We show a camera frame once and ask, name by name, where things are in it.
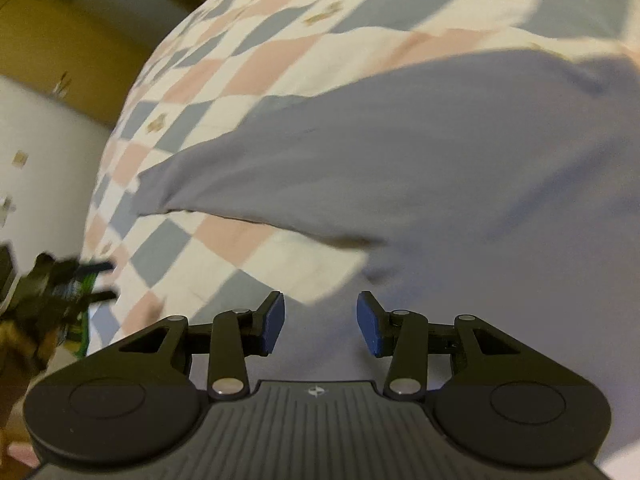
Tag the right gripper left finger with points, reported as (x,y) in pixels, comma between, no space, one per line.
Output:
(235,335)

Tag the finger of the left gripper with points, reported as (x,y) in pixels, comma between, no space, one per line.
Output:
(91,267)
(87,299)

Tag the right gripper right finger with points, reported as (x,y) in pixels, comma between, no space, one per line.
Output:
(401,335)

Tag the grey-purple shirt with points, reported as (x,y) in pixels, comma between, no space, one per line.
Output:
(505,184)

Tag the checkered teddy bear quilt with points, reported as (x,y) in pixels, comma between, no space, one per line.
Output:
(235,61)

